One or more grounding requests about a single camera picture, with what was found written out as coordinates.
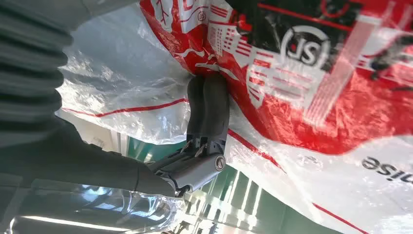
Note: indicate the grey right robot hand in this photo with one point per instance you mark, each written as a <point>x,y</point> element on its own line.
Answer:
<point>80,168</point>

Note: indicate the green conveyor belt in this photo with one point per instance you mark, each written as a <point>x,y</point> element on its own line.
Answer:
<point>290,221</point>

